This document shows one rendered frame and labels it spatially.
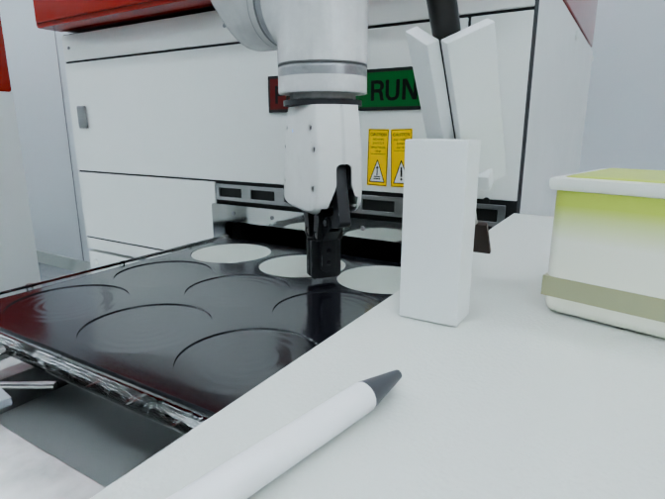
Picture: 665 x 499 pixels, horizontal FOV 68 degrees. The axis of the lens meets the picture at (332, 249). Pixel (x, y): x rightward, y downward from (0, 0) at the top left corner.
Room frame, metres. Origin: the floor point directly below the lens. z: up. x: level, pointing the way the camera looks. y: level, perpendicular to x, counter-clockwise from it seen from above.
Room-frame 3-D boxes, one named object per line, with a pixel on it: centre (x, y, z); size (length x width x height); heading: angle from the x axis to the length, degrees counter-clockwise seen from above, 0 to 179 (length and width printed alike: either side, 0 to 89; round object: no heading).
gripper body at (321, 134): (0.49, 0.01, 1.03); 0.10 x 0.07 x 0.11; 23
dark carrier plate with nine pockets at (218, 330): (0.46, 0.09, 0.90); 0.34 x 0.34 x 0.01; 59
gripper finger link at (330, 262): (0.47, 0.00, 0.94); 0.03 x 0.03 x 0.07; 23
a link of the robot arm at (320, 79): (0.49, 0.01, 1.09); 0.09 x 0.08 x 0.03; 23
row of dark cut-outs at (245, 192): (0.65, -0.01, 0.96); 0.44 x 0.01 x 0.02; 59
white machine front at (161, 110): (0.75, 0.14, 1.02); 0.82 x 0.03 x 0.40; 59
